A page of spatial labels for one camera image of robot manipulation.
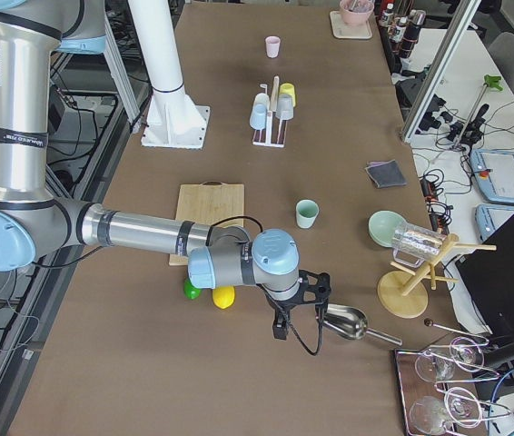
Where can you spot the pink plastic cup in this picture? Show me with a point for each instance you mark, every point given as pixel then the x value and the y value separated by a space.
pixel 272 46

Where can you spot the upper wine glass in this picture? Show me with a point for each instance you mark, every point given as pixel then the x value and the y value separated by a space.
pixel 438 363

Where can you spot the lower wine glass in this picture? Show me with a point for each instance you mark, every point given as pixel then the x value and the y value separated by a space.
pixel 458 408

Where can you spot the wine glass rack tray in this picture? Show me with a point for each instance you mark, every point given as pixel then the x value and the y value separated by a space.
pixel 412 387

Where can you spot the cream plastic tray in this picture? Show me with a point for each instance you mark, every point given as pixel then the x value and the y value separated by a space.
pixel 341 30

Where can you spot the mint green bowl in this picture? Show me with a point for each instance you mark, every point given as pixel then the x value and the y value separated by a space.
pixel 381 226

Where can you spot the grey cup on rack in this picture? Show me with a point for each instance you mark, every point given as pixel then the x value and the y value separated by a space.
pixel 284 108

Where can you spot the black monitor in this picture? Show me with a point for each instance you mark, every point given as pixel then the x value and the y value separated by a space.
pixel 489 278

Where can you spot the mint green plastic cup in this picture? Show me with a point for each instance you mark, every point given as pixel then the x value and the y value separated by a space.
pixel 307 212

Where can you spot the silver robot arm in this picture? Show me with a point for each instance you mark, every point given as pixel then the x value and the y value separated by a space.
pixel 35 222

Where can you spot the blue teach pendant near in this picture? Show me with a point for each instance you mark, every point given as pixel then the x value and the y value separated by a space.
pixel 489 218

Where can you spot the yellow lemon near scoop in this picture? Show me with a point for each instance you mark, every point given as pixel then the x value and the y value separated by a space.
pixel 223 297

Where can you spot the white cup holder rack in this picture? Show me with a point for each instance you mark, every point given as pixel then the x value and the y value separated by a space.
pixel 275 132

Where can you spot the wooden mug tree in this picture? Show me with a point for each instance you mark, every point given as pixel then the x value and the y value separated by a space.
pixel 402 291

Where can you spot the aluminium frame post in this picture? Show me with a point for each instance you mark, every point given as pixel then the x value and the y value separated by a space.
pixel 449 44

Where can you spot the grey folded cloth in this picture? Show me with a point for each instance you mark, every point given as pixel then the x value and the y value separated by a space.
pixel 385 174

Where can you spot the green lime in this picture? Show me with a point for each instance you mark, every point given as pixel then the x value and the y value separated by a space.
pixel 190 291

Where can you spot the pink bowl with ice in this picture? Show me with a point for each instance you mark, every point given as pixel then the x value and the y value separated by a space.
pixel 356 12

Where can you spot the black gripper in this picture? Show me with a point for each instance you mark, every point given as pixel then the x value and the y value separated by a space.
pixel 281 307

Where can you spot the light blue cup on rack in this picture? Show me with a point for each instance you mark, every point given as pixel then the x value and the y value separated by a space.
pixel 260 108

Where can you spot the yellow cup on rack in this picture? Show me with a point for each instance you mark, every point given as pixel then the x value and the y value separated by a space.
pixel 289 89

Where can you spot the clear glass mug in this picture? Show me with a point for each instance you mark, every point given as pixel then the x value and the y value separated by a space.
pixel 412 244

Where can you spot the wooden cutting board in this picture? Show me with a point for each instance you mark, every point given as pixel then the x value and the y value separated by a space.
pixel 206 204

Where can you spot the blue teach pendant far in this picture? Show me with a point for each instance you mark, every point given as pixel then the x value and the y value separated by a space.
pixel 494 174

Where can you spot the blue teach pendant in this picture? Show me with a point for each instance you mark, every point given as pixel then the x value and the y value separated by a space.
pixel 489 218
pixel 494 174

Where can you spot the metal scoop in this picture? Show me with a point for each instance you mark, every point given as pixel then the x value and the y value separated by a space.
pixel 352 324

